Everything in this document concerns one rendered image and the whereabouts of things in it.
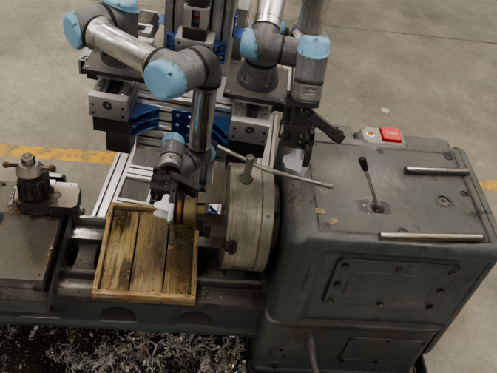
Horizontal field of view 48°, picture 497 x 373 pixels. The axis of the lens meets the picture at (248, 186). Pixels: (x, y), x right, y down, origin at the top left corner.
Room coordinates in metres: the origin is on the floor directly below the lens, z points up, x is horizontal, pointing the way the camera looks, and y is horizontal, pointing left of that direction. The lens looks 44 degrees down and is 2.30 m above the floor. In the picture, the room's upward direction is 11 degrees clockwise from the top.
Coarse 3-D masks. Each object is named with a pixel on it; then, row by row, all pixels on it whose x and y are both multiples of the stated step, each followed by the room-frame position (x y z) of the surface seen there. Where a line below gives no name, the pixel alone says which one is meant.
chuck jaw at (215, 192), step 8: (216, 168) 1.18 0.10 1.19; (216, 176) 1.17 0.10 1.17; (224, 176) 1.17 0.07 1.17; (208, 184) 1.15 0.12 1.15; (216, 184) 1.15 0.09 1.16; (224, 184) 1.16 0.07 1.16; (200, 192) 1.13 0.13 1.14; (208, 192) 1.13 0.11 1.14; (216, 192) 1.14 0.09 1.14; (224, 192) 1.14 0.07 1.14; (200, 200) 1.11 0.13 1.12; (208, 200) 1.12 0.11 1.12; (216, 200) 1.12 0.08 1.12; (224, 200) 1.13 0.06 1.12
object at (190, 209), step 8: (176, 200) 1.10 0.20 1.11; (184, 200) 1.10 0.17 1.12; (192, 200) 1.11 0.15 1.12; (176, 208) 1.07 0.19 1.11; (184, 208) 1.07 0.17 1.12; (192, 208) 1.08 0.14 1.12; (200, 208) 1.09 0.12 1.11; (176, 216) 1.06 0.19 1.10; (184, 216) 1.06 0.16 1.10; (192, 216) 1.06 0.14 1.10; (176, 224) 1.05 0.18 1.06; (184, 224) 1.05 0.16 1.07; (192, 224) 1.05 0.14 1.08
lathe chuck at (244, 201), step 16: (240, 176) 1.12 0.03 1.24; (256, 176) 1.13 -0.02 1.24; (240, 192) 1.07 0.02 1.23; (256, 192) 1.08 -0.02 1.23; (224, 208) 1.15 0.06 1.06; (240, 208) 1.03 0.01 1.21; (256, 208) 1.04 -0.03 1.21; (240, 224) 1.00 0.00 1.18; (256, 224) 1.00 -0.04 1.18; (240, 240) 0.97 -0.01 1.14; (256, 240) 0.98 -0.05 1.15; (224, 256) 0.96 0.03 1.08; (240, 256) 0.96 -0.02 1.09; (256, 256) 0.97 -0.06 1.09
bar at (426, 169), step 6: (408, 168) 1.25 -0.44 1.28; (414, 168) 1.25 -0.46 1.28; (420, 168) 1.26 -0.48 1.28; (426, 168) 1.26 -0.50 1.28; (432, 168) 1.27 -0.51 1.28; (438, 168) 1.27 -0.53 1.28; (444, 168) 1.28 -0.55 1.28; (450, 168) 1.28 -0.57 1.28; (456, 168) 1.29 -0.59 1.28; (462, 168) 1.30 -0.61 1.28; (468, 168) 1.30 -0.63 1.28; (432, 174) 1.26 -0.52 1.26; (438, 174) 1.27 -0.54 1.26; (444, 174) 1.27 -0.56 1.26; (450, 174) 1.27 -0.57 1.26; (456, 174) 1.28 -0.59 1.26; (462, 174) 1.28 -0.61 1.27; (468, 174) 1.29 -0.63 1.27
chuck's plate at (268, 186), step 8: (264, 176) 1.14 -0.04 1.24; (272, 176) 1.15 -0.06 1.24; (264, 184) 1.11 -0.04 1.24; (272, 184) 1.11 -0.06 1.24; (264, 192) 1.08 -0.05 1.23; (272, 192) 1.09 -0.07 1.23; (264, 200) 1.06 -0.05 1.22; (272, 200) 1.07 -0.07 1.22; (264, 208) 1.04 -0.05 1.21; (272, 208) 1.05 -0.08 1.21; (264, 216) 1.02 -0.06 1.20; (272, 216) 1.03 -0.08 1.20; (264, 224) 1.01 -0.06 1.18; (272, 224) 1.01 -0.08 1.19; (264, 232) 1.00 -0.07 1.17; (272, 232) 1.00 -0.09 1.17; (264, 240) 0.99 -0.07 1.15; (264, 248) 0.98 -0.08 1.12; (264, 256) 0.97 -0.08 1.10; (256, 264) 0.97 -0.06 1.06; (264, 264) 0.97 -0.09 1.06
